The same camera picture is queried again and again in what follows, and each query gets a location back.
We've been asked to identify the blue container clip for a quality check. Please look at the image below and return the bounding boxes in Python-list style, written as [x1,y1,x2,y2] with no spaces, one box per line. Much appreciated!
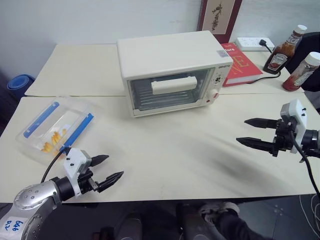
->
[23,101,60,138]
[59,112,96,152]

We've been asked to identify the dark rounded shape pale top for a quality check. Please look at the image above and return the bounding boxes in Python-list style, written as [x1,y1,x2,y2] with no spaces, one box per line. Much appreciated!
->
[175,201,267,240]

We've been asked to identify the dark full ketchup bottle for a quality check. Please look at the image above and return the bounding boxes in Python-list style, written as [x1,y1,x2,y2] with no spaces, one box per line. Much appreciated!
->
[262,24,308,75]

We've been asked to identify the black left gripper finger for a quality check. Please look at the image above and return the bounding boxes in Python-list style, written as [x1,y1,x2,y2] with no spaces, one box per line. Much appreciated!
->
[97,170,125,194]
[90,154,110,168]

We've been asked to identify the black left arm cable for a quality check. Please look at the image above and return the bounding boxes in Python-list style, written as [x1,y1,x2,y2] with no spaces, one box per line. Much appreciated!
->
[40,149,70,184]

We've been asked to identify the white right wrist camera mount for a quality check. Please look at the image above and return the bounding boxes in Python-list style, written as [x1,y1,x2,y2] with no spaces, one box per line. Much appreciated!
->
[279,98,309,154]

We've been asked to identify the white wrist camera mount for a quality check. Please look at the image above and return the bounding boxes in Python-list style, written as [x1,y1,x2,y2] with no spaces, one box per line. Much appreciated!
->
[63,147,92,196]
[279,98,309,154]

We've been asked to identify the white power strip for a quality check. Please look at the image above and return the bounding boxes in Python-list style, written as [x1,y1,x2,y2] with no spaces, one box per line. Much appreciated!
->
[235,36,276,53]

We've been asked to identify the thin pale floor cable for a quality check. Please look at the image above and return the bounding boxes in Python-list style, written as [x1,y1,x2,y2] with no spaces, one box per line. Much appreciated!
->
[297,194,320,240]

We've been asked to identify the cream oven door handle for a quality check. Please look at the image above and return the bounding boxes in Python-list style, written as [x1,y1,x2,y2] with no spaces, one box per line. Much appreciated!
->
[150,76,199,96]

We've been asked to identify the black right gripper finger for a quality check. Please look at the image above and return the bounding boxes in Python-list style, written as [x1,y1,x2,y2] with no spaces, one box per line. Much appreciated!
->
[235,136,276,155]
[243,117,280,130]

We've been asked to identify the half-empty red ketchup bottle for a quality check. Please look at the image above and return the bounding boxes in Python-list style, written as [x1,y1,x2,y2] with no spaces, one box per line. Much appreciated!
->
[281,51,320,93]

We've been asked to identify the black power plug cable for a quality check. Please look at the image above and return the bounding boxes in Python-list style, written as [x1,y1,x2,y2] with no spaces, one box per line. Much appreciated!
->
[249,38,284,85]

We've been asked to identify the cream toaster oven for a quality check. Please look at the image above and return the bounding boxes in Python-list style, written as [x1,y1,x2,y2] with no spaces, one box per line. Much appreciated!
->
[116,30,234,120]

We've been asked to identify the red hardcover book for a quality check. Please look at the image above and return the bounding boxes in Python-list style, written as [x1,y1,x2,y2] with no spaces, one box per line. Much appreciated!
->
[219,41,264,88]

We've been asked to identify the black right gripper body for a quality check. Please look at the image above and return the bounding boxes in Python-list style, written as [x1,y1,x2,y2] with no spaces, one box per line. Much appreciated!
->
[271,118,298,158]

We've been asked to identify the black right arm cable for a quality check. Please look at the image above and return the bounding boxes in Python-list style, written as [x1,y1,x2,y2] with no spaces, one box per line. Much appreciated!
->
[288,129,320,201]

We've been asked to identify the dark grey rounded shape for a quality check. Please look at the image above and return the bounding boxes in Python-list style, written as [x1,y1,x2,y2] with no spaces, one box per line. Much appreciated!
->
[92,216,144,240]

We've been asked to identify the dark red framed picture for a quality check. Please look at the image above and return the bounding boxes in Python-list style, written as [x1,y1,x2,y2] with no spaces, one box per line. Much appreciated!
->
[196,0,244,44]

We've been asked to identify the clear plastic container blue clips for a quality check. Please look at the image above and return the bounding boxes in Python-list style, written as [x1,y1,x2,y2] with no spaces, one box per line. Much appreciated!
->
[15,97,97,166]

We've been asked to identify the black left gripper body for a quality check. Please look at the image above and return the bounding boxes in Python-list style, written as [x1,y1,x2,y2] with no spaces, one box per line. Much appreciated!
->
[77,168,101,195]

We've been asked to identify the yellow french fries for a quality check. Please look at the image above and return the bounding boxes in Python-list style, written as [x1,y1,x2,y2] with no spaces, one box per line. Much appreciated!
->
[40,128,69,154]

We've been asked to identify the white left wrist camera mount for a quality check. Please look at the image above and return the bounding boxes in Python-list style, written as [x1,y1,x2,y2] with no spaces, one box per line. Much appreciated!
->
[63,147,92,196]

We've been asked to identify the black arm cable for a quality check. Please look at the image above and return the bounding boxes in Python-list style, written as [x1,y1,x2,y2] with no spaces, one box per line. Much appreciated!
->
[288,129,320,201]
[40,149,70,184]

